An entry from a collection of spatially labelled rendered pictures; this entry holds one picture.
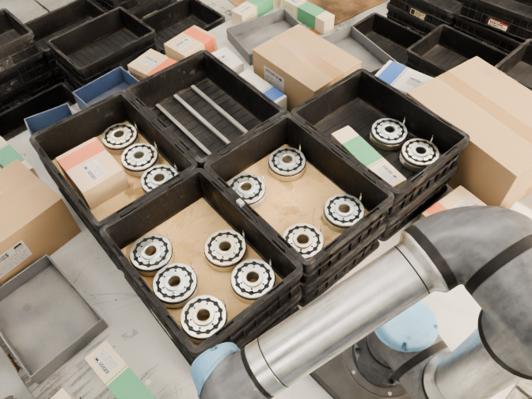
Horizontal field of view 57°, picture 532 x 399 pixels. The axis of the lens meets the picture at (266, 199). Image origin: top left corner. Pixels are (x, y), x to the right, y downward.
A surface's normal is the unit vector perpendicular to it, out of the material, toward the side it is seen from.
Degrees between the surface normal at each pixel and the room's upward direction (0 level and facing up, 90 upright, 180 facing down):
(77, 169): 0
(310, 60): 0
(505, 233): 14
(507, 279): 46
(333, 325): 35
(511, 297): 57
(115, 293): 0
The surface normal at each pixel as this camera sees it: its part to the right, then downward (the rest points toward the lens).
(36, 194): -0.03, -0.61
